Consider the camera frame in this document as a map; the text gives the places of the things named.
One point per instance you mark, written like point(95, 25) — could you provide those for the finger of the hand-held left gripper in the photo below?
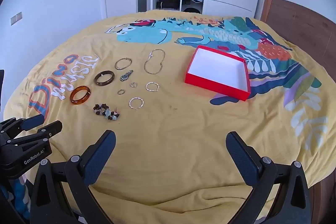
point(51, 128)
point(32, 121)

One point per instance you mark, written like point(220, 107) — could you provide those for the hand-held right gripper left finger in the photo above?
point(101, 155)

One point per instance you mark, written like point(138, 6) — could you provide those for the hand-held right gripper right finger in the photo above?
point(241, 155)

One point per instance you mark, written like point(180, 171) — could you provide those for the amber orange bangle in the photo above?
point(73, 100)

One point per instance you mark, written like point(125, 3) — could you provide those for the dark brown bangle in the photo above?
point(97, 81)

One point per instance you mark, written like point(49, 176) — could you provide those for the silver wristwatch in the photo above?
point(124, 77)

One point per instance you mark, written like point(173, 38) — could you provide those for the red cardboard box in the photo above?
point(218, 66)

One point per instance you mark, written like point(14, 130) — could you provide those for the person's blue patterned clothing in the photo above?
point(18, 195)

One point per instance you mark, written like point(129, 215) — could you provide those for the yellow dinosaur printed blanket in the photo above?
point(170, 121)

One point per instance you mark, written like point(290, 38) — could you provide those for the wooden headboard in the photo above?
point(296, 19)

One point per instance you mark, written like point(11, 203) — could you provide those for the black bag in wardrobe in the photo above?
point(191, 10)

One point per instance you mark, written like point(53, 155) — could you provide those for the folded black clothes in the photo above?
point(168, 3)

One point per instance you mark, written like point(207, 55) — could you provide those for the wall light switch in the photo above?
point(16, 18)

